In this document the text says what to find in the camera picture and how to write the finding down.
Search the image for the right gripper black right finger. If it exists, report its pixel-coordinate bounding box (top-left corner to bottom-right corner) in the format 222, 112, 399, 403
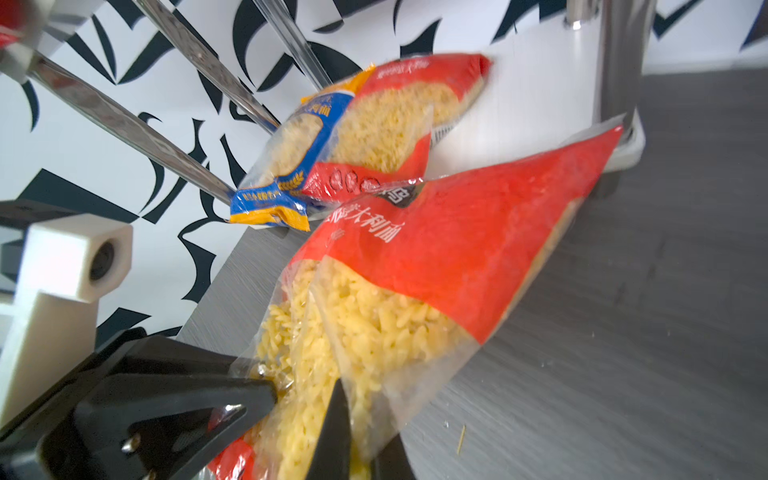
370, 435, 416, 480

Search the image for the red macaroni bag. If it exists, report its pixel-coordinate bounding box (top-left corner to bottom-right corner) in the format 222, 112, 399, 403
295, 53, 493, 204
202, 120, 623, 479

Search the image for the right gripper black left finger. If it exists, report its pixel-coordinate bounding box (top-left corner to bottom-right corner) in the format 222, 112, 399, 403
305, 379, 352, 480

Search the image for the white two-tier shelf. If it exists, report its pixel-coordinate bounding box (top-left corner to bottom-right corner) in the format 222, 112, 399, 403
0, 0, 658, 232

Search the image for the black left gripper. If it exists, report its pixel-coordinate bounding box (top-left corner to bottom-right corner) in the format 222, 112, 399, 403
1, 327, 277, 479

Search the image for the blue orecchiette pasta bag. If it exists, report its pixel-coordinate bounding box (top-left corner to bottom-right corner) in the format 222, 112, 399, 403
229, 66, 375, 231

